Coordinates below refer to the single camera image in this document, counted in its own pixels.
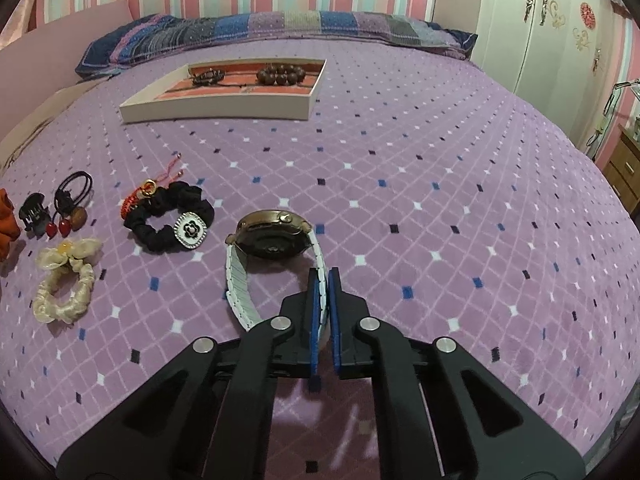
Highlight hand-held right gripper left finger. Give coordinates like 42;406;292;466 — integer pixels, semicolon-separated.
55;266;330;480

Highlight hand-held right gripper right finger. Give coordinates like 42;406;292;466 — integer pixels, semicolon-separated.
327;266;586;480

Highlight gold watch with white band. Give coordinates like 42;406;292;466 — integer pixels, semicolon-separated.
223;208;331;333

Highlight black scrunchie with flower ornament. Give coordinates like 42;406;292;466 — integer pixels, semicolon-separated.
123;182;216;254

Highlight red braided bracelet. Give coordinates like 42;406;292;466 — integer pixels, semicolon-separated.
122;155;183;221

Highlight white jewelry tray red lining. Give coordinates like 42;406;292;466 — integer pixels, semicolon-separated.
119;57;327;123

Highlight cream satin scrunchie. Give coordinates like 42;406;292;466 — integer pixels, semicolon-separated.
32;237;103;325

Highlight black hair tie brown bead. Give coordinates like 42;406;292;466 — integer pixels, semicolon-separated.
54;171;94;231

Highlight black hair tie red beads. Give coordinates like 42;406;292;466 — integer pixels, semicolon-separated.
47;172;93;237

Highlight black hair claw clip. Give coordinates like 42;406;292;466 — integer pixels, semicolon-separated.
18;192;49;237

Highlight orange scrunchie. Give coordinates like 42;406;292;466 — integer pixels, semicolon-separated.
0;188;24;261

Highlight striped patchwork pillow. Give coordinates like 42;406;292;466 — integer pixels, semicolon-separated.
75;10;478;81

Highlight wooden nightstand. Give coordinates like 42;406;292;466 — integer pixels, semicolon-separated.
602;125;640;207

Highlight beige cloth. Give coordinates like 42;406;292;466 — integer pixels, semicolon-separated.
0;82;97;172

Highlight white wardrobe with flower decals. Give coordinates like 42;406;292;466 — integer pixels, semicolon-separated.
470;0;622;150

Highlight desk lamp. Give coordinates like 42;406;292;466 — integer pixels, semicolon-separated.
587;79;640;152

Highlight pink headboard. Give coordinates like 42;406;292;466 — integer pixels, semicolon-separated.
0;0;137;143

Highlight brown wooden bead bracelet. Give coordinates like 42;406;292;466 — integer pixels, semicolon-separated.
256;63;307;86

